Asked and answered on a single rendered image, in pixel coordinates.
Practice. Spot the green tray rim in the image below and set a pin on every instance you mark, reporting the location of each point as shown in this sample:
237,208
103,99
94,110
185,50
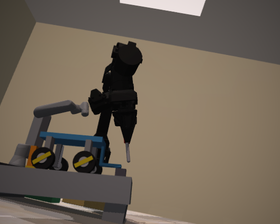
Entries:
46,199

